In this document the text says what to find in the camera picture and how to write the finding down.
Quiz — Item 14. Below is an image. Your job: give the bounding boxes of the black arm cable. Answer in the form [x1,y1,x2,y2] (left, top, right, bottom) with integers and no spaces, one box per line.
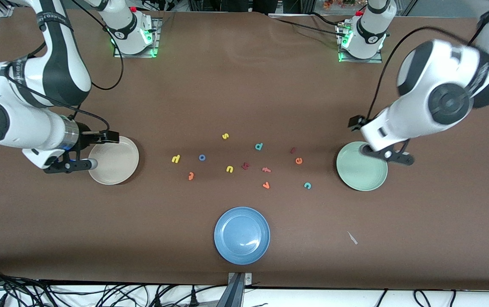
[368,26,483,121]
[0,0,125,133]

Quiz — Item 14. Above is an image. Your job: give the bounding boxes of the beige brown plate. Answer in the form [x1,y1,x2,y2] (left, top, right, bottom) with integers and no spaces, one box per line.
[88,136,140,185]

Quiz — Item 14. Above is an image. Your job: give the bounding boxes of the black cable on table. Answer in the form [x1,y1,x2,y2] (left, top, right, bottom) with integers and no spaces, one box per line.
[270,12,349,38]

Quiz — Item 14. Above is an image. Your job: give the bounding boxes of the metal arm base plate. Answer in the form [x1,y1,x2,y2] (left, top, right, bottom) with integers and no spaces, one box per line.
[336,21,383,64]
[112,17,161,58]

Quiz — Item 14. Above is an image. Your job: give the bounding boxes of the blue plate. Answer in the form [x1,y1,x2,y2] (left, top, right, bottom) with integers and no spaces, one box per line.
[214,207,270,265]

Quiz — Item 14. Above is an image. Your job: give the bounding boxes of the pale green plate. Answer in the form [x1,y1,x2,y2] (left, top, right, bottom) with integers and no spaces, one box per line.
[336,142,388,191]

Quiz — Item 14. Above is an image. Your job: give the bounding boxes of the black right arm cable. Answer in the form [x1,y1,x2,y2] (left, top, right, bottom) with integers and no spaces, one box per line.
[0,0,125,133]

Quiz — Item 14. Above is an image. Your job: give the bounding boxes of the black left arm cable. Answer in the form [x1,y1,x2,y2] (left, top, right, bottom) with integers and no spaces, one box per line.
[368,26,483,121]

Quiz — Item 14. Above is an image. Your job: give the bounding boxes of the tangled black cable bundle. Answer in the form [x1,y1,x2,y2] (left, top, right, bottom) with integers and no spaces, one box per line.
[0,264,211,307]

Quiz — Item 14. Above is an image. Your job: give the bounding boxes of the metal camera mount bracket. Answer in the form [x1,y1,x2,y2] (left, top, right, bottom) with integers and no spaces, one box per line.
[217,272,253,307]

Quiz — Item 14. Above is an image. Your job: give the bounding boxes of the looped black cable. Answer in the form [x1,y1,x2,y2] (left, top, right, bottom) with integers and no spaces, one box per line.
[414,290,457,307]

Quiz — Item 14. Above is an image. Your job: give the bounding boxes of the orange dried flowers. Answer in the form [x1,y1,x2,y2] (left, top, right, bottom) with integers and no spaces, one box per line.
[323,0,358,10]

